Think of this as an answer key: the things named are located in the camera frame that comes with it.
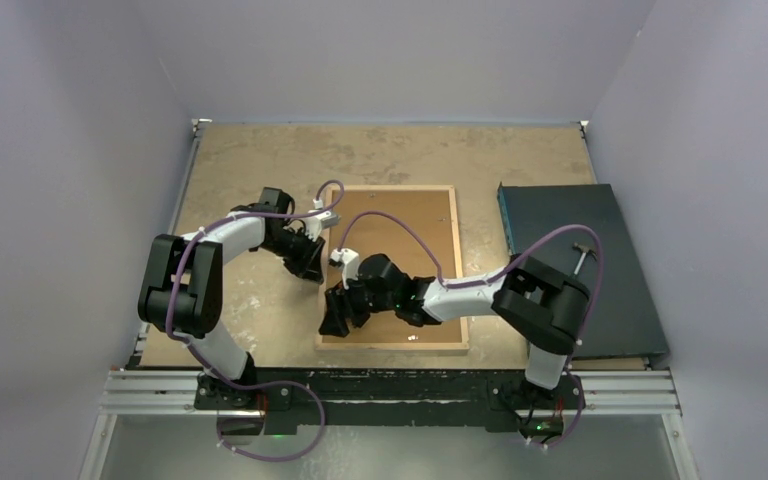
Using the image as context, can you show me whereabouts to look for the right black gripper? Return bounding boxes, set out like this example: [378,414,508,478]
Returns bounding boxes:
[321,269,399,337]

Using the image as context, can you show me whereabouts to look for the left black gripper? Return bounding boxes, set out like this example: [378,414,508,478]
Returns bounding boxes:
[260,227,324,283]

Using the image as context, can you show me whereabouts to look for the wooden picture frame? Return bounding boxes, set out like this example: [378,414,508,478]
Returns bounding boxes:
[314,184,471,352]

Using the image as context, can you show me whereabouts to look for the brown backing board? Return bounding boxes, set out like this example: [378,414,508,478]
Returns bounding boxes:
[322,190,463,344]

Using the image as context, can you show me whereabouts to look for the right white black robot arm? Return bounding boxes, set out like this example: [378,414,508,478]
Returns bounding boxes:
[319,249,591,407]

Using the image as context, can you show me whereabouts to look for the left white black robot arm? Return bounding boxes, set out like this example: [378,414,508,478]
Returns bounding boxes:
[137,187,339,409]

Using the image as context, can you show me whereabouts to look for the small hammer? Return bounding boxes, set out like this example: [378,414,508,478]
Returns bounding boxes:
[572,242,598,276]

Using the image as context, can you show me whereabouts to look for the dark blue book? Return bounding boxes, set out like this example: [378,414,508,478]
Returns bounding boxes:
[497,184,670,363]

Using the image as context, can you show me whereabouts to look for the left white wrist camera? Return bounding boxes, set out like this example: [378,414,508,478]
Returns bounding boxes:
[302,198,340,240]

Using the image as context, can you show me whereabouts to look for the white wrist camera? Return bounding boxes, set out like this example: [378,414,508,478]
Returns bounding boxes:
[302,198,340,240]
[328,248,361,289]

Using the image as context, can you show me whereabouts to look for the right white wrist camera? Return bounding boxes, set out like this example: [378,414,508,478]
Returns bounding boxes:
[328,248,361,289]

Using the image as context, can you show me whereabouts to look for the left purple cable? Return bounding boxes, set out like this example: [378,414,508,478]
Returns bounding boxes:
[163,180,346,464]

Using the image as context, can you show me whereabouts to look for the purple cable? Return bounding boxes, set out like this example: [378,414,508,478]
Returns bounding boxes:
[337,211,605,452]
[163,180,346,464]

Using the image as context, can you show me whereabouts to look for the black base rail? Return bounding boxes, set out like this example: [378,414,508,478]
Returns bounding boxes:
[194,367,586,435]

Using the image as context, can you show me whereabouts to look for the aluminium frame rails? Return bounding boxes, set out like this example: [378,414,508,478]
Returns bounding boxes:
[82,120,698,479]

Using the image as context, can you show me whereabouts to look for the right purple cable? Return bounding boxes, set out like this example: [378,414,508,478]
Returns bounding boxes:
[337,211,605,452]

